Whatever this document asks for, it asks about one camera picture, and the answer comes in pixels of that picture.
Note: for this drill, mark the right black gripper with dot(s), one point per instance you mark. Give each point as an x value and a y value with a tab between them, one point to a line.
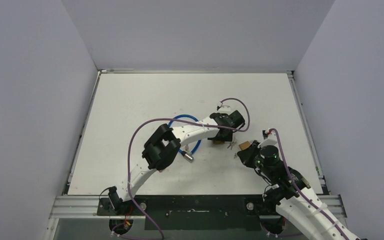
246	153

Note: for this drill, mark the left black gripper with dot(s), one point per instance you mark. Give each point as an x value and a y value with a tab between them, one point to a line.
226	139

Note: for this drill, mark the brass padlock long shackle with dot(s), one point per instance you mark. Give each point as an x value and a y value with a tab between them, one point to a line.
218	142

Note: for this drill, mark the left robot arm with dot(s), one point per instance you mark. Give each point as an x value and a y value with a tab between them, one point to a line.
162	147

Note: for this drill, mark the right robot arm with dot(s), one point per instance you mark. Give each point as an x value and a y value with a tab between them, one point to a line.
291	196

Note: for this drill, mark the brass padlock short shackle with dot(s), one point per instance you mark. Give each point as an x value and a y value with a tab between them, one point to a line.
245	145

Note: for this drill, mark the loose silver keys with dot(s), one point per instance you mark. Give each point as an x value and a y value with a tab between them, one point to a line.
232	144

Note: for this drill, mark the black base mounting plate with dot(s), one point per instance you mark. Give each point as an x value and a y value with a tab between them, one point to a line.
210	212

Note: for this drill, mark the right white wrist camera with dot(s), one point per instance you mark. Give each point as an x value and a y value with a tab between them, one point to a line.
269	138

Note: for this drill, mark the blue cable lock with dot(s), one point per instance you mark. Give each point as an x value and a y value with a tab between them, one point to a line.
187	155

